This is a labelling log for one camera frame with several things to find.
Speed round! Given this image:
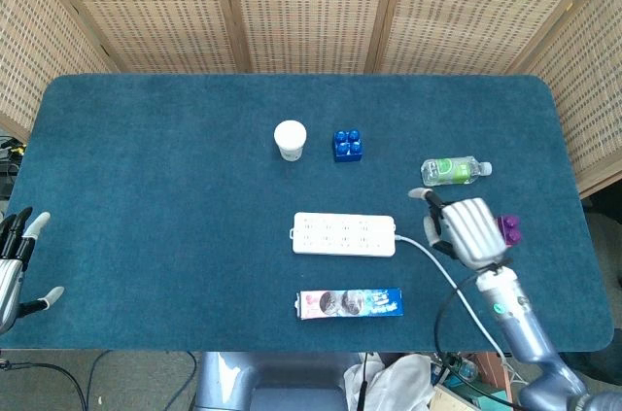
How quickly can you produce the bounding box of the white crumpled cloth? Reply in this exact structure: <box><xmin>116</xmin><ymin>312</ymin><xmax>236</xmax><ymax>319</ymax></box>
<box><xmin>343</xmin><ymin>353</ymin><xmax>434</xmax><ymax>411</ymax></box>

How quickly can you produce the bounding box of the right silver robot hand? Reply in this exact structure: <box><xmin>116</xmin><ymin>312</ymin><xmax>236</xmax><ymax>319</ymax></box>
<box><xmin>407</xmin><ymin>187</ymin><xmax>512</xmax><ymax>270</ymax></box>

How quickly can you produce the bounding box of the black floor cable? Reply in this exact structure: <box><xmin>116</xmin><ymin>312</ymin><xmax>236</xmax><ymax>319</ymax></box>
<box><xmin>0</xmin><ymin>351</ymin><xmax>199</xmax><ymax>411</ymax></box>

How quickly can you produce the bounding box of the blue toy building block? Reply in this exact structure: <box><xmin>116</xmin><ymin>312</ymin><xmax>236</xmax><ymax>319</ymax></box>
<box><xmin>332</xmin><ymin>128</ymin><xmax>366</xmax><ymax>164</ymax></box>

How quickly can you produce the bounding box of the white power strip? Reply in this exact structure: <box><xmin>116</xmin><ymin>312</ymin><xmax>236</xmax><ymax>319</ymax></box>
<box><xmin>289</xmin><ymin>212</ymin><xmax>398</xmax><ymax>258</ymax></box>

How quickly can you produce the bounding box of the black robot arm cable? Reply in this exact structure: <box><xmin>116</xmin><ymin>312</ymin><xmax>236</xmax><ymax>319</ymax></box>
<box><xmin>433</xmin><ymin>270</ymin><xmax>524</xmax><ymax>410</ymax></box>

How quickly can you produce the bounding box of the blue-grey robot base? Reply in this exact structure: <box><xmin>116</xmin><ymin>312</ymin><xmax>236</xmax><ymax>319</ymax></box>
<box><xmin>193</xmin><ymin>351</ymin><xmax>361</xmax><ymax>411</ymax></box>

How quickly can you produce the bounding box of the black hanging cable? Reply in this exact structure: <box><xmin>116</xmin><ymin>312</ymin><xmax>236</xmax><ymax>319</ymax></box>
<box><xmin>358</xmin><ymin>351</ymin><xmax>369</xmax><ymax>411</ymax></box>

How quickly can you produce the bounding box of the blue felt table mat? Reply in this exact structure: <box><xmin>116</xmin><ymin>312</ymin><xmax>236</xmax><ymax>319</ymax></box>
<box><xmin>0</xmin><ymin>73</ymin><xmax>614</xmax><ymax>353</ymax></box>

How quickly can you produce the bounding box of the woven bamboo folding screen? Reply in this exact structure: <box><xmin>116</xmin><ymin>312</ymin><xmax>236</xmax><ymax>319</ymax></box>
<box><xmin>0</xmin><ymin>0</ymin><xmax>622</xmax><ymax>199</ymax></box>

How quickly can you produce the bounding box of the purple orange toy block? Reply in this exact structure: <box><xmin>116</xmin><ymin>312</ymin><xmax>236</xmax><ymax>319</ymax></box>
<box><xmin>495</xmin><ymin>215</ymin><xmax>524</xmax><ymax>247</ymax></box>

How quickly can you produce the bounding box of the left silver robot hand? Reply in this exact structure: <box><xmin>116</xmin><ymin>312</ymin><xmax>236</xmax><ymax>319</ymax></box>
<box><xmin>0</xmin><ymin>206</ymin><xmax>66</xmax><ymax>333</ymax></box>

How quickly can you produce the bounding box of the white cable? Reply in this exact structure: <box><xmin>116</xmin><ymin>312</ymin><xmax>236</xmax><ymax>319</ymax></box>
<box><xmin>394</xmin><ymin>234</ymin><xmax>510</xmax><ymax>359</ymax></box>

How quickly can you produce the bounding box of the cookie package box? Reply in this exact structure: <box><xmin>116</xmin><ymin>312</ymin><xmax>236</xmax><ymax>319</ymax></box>
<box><xmin>294</xmin><ymin>288</ymin><xmax>405</xmax><ymax>321</ymax></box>

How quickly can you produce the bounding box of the white plastic cup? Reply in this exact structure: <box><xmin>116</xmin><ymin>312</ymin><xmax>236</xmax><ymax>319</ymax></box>
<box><xmin>273</xmin><ymin>120</ymin><xmax>308</xmax><ymax>162</ymax></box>

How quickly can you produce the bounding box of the clear bottle green label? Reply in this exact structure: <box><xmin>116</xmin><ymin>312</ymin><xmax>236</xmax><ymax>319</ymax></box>
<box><xmin>420</xmin><ymin>155</ymin><xmax>494</xmax><ymax>188</ymax></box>

